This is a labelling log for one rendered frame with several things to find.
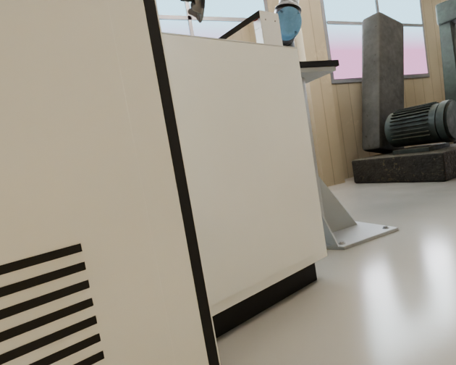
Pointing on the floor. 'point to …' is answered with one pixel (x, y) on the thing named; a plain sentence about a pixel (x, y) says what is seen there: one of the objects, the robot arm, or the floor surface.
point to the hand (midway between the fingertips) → (201, 19)
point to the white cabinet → (247, 171)
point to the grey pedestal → (343, 237)
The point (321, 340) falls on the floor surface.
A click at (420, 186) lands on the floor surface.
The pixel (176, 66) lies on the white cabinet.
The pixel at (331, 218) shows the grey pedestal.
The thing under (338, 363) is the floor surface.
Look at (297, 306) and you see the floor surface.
